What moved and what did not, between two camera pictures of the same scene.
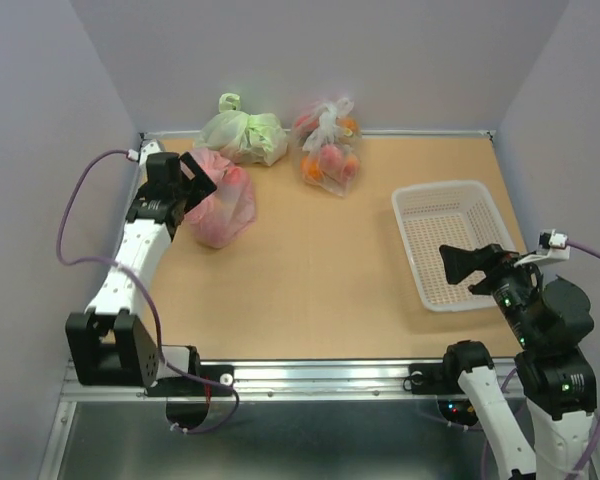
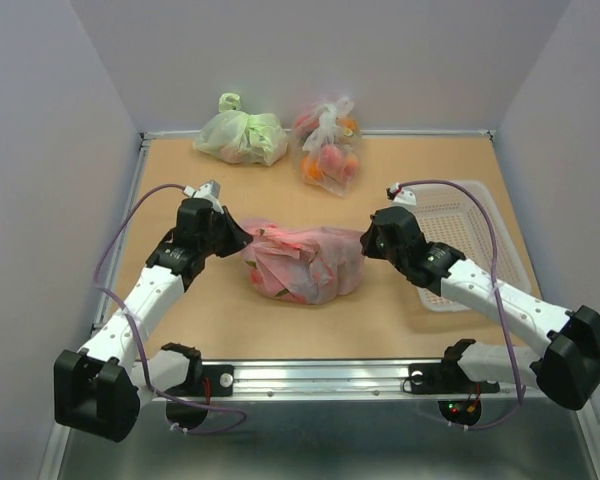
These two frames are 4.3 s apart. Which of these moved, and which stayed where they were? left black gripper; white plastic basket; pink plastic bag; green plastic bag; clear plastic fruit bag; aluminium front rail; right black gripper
Moved: left black gripper; pink plastic bag; right black gripper
Stayed: clear plastic fruit bag; green plastic bag; aluminium front rail; white plastic basket
